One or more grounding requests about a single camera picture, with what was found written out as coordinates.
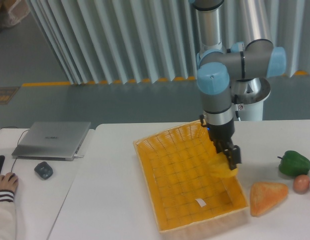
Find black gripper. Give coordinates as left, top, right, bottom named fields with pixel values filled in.
left=207, top=119, right=242, bottom=170

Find yellow bell pepper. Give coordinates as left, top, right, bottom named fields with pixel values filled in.
left=207, top=152, right=238, bottom=178

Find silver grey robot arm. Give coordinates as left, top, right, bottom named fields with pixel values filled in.
left=190, top=0, right=287, bottom=170

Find striped white sleeve forearm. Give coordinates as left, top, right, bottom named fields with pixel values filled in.
left=0, top=189, right=17, bottom=240

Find green bell pepper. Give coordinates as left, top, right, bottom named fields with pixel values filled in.
left=278, top=150, right=310, bottom=177

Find person's hand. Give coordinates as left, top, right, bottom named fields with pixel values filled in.
left=0, top=172, right=19, bottom=193

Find yellow woven basket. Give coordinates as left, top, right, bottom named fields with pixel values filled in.
left=133, top=120, right=249, bottom=233

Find white paper label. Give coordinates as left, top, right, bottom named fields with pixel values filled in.
left=195, top=198, right=207, bottom=208

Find triangular toast bread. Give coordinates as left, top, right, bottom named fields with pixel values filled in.
left=249, top=182, right=289, bottom=217

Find brown egg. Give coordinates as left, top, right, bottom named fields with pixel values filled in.
left=293, top=174, right=310, bottom=194

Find grey folding partition screen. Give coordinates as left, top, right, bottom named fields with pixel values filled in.
left=26, top=0, right=310, bottom=85

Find silver laptop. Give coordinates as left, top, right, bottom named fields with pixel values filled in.
left=12, top=121, right=91, bottom=161

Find dark grey puck device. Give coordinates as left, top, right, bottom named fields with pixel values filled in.
left=34, top=161, right=54, bottom=180

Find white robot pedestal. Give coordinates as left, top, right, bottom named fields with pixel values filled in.
left=230, top=78, right=271, bottom=121

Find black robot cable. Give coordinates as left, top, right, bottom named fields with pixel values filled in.
left=232, top=94, right=243, bottom=122

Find black mouse cable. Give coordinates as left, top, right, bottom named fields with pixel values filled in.
left=0, top=126, right=31, bottom=174

